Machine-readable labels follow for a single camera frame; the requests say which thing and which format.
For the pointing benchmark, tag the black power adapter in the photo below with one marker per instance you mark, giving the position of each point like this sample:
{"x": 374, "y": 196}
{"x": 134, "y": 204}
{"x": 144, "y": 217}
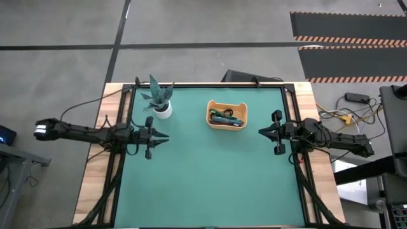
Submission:
{"x": 356, "y": 97}

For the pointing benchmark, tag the grey metal desk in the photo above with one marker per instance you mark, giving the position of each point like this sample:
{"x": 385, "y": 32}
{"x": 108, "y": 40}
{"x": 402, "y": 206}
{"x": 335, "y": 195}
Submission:
{"x": 16, "y": 162}

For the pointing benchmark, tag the white round plant pot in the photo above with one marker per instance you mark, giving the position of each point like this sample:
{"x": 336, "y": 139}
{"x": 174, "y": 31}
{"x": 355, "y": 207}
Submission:
{"x": 165, "y": 112}

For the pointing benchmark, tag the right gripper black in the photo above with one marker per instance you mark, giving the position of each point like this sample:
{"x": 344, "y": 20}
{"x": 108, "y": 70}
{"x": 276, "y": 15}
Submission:
{"x": 278, "y": 133}

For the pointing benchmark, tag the black aluminium table frame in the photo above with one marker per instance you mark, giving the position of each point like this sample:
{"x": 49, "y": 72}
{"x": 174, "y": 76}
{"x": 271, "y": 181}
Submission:
{"x": 206, "y": 85}

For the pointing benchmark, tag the black device with blue light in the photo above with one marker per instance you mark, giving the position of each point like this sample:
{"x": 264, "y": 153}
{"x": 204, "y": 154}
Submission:
{"x": 6, "y": 135}

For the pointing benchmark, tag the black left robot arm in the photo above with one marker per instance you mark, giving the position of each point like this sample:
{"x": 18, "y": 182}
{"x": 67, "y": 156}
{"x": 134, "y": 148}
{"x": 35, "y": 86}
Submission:
{"x": 79, "y": 132}

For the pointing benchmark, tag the green succulent plant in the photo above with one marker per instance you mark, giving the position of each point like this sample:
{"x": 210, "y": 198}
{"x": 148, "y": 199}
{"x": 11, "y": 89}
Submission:
{"x": 158, "y": 93}

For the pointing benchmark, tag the black diagonal beam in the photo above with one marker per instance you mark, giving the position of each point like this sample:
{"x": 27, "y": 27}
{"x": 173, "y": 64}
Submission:
{"x": 362, "y": 170}

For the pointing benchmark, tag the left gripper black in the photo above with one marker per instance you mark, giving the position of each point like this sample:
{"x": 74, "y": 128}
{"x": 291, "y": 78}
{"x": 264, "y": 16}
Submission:
{"x": 149, "y": 140}

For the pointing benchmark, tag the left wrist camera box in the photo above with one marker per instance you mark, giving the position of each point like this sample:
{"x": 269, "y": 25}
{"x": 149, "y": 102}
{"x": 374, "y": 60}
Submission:
{"x": 138, "y": 135}

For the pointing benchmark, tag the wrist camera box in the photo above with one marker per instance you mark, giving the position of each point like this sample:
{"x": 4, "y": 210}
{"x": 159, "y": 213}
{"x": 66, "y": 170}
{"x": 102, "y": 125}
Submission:
{"x": 289, "y": 129}
{"x": 138, "y": 135}

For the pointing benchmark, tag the green table mat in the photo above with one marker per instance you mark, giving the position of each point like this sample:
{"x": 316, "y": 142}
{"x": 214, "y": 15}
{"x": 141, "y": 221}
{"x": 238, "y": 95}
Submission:
{"x": 190, "y": 191}

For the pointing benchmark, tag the control panel with buttons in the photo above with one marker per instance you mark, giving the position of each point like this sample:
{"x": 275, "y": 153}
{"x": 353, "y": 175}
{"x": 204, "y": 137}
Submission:
{"x": 399, "y": 217}

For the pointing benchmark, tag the orange plastic bin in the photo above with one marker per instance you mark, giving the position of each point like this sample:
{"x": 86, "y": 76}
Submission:
{"x": 211, "y": 125}

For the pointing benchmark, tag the black hazard-striped floor mat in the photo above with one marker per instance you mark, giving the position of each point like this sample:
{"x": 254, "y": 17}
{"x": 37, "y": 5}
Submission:
{"x": 353, "y": 62}
{"x": 346, "y": 25}

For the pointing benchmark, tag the white floor panel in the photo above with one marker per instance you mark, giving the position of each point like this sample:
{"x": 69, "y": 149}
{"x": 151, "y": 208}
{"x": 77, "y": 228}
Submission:
{"x": 349, "y": 191}

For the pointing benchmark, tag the yellow power plug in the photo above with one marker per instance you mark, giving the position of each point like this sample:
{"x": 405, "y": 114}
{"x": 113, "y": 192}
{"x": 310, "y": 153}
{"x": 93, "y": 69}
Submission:
{"x": 346, "y": 119}

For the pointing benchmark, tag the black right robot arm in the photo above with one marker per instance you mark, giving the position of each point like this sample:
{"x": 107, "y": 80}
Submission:
{"x": 343, "y": 141}

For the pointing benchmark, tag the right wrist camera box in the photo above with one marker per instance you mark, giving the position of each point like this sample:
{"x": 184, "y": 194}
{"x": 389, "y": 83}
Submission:
{"x": 289, "y": 129}

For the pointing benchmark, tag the dark grey cart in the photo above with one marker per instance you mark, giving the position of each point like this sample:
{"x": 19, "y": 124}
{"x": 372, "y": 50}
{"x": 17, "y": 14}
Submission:
{"x": 395, "y": 127}

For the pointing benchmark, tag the black monitor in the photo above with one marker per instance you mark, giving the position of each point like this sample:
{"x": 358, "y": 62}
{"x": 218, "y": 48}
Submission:
{"x": 241, "y": 76}

